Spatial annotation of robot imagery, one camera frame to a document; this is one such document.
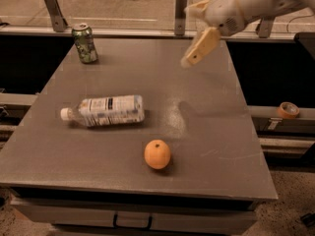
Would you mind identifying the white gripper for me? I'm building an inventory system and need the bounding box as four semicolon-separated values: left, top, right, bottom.
180;0;245;68

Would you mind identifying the clear plastic water bottle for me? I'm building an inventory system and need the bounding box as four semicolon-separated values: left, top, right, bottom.
60;95;145;127

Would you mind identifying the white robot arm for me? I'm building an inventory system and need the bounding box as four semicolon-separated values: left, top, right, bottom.
181;0;315;68

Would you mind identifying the orange tape roll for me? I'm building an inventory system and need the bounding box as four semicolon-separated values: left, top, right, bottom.
278;101;299;119

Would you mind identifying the green soda can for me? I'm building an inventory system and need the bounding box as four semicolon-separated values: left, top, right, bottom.
72;23;98;64

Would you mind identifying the orange fruit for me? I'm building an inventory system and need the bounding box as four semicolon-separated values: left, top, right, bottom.
144;140;171;170

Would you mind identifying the middle metal railing bracket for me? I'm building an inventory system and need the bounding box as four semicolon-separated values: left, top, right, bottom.
174;0;188;36

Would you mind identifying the metal railing bracket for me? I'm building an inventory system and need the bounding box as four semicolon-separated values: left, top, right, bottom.
174;0;188;36
256;17;275;38
44;0;68;32

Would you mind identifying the right metal railing bracket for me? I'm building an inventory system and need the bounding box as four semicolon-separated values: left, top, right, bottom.
256;17;275;38

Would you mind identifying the left metal railing bracket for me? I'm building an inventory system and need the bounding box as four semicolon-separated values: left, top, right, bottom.
44;0;68;32

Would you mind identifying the grey drawer with black handle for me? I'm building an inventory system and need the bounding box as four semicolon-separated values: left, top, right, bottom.
12;198;256;236

